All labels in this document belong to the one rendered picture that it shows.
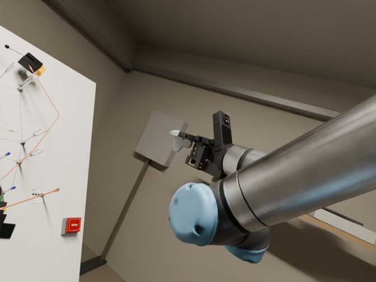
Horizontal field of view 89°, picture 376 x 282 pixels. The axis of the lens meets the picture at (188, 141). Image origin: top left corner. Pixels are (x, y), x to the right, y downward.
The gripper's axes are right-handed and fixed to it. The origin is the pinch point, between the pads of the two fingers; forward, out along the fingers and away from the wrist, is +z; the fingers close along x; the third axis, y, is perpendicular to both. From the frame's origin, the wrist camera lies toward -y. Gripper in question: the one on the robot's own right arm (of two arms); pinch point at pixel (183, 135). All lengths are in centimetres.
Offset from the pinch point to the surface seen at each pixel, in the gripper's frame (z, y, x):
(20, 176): 35, 31, -34
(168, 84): 179, -59, 88
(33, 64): 50, -7, -40
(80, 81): 70, -9, -21
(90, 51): 225, -61, -1
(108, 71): 239, -51, 28
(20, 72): 56, -3, -43
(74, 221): 28, 44, -14
